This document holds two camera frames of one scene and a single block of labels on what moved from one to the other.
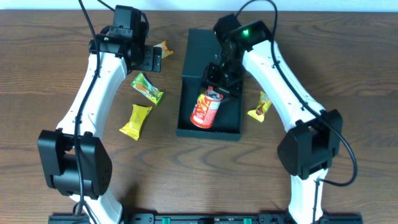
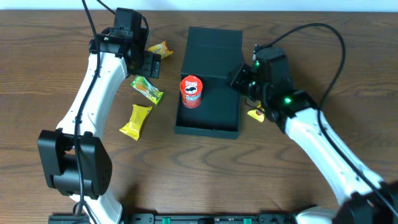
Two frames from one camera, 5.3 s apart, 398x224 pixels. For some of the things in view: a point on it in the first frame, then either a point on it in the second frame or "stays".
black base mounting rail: x=216 y=219 stays
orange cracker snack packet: x=165 y=49 stays
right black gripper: x=222 y=78 -> x=238 y=78
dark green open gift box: x=202 y=48 stays
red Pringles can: x=206 y=107 -> x=191 y=88
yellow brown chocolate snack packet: x=262 y=107 stays
